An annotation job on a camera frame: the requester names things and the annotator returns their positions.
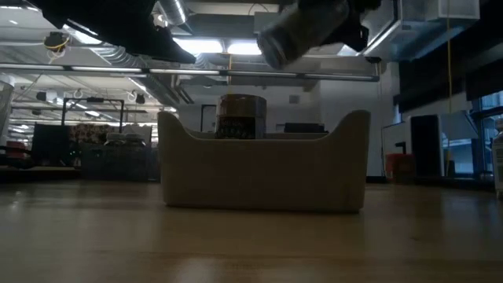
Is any ceiling light panel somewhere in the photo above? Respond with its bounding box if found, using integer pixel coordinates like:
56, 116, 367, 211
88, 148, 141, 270
226, 41, 263, 56
172, 37, 224, 55

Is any rectangular metal air duct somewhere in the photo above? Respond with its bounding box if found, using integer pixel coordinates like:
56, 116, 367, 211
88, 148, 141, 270
361, 0, 481, 63

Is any light grey plastic bin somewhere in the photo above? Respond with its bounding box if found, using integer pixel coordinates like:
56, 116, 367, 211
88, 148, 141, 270
157, 109, 372, 214

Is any round silver air duct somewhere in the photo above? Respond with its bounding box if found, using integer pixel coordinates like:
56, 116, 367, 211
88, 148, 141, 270
156, 0, 189, 27

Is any patterned panel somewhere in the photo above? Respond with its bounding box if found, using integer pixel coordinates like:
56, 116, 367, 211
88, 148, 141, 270
69, 123, 115, 145

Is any large spiral air duct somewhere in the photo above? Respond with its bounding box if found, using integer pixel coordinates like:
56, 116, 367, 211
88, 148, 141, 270
88, 45, 146, 68

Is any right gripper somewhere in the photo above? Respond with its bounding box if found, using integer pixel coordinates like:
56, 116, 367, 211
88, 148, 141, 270
341, 0, 383, 53

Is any yellow cable reel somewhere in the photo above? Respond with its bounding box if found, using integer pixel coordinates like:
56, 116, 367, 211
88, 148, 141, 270
42, 31, 71, 54

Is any dark grey storage bin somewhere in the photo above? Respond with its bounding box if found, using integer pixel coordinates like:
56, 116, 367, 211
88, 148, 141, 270
80, 141, 160, 182

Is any black monitor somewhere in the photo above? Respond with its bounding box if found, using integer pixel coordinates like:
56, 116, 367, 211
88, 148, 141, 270
30, 123, 72, 166

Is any orange box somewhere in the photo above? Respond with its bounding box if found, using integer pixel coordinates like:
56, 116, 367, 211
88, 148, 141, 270
385, 152, 417, 184

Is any black metal frame rig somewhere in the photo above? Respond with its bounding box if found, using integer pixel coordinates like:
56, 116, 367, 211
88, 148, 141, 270
61, 97, 126, 134

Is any grey ceiling box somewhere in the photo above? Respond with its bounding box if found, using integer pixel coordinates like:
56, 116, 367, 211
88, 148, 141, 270
253, 11, 276, 35

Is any brown lid spice jar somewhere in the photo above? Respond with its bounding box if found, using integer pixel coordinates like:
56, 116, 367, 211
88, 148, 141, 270
257, 0, 351, 71
215, 93, 268, 140

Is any white board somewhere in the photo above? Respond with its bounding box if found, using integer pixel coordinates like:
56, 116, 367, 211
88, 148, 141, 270
121, 123, 153, 137

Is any long horizontal metal pipe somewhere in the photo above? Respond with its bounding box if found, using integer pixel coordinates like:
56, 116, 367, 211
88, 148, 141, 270
0, 62, 380, 83

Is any red chair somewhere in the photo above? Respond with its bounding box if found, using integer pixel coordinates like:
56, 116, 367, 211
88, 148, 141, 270
4, 140, 29, 159

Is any white lid spice jar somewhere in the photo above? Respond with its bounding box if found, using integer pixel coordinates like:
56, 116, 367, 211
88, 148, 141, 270
104, 132, 127, 147
124, 132, 147, 147
492, 117, 503, 200

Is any black tall cabinet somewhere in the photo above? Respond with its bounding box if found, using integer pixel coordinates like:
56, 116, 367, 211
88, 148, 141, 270
409, 114, 442, 178

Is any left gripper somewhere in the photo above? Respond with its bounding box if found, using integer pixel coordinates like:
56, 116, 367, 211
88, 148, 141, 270
41, 0, 196, 64

